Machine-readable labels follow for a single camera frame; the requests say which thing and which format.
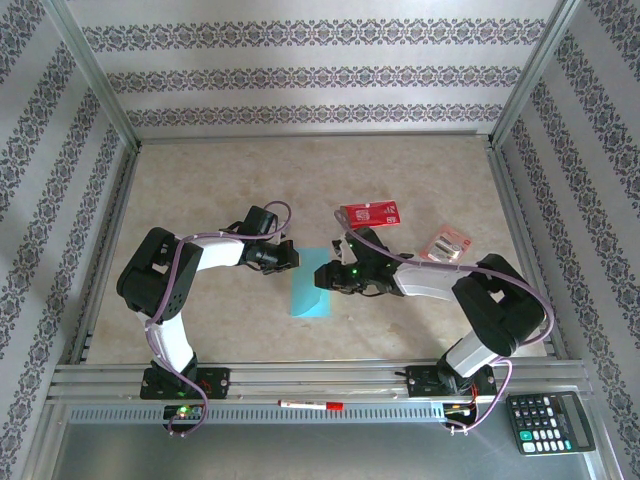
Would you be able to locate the pink flash drive blister pack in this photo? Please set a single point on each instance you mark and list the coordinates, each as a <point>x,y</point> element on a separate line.
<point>445,245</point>

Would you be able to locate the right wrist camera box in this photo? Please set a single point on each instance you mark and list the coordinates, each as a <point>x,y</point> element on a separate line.
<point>345,250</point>

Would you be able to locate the light blue paper sheet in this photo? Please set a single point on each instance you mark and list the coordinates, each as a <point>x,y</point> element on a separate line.
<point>310,300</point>

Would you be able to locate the red memory card package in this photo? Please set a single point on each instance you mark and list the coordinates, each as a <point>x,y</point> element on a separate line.
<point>375,217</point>

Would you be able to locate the small controller circuit board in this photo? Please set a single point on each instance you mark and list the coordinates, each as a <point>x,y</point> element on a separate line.
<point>457,409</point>
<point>182,411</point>

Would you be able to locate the white red marker pen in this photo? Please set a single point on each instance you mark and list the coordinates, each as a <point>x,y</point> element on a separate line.
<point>305,403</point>

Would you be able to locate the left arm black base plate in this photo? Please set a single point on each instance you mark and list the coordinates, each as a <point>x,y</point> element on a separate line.
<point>220,382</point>

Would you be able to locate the black desk calculator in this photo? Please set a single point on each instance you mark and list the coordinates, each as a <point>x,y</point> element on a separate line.
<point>550,425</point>

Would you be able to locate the aluminium table edge rail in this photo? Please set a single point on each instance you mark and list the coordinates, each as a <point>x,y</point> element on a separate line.
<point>122,200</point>
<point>310,136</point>
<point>510,200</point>

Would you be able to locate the grey metal shelf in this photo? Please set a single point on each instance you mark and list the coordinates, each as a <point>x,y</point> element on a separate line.
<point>300,450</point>

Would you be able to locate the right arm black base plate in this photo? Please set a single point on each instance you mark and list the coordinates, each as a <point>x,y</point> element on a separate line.
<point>420,382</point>

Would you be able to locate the aluminium mounting rail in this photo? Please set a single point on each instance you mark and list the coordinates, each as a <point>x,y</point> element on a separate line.
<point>310,377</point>

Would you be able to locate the aluminium frame post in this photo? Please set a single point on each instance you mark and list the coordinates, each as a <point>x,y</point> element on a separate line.
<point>95,75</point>
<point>532,75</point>

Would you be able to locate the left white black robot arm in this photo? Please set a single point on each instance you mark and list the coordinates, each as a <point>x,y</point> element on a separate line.
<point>155,280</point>

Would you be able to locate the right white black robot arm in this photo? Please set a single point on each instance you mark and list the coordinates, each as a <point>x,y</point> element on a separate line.
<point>500,310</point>

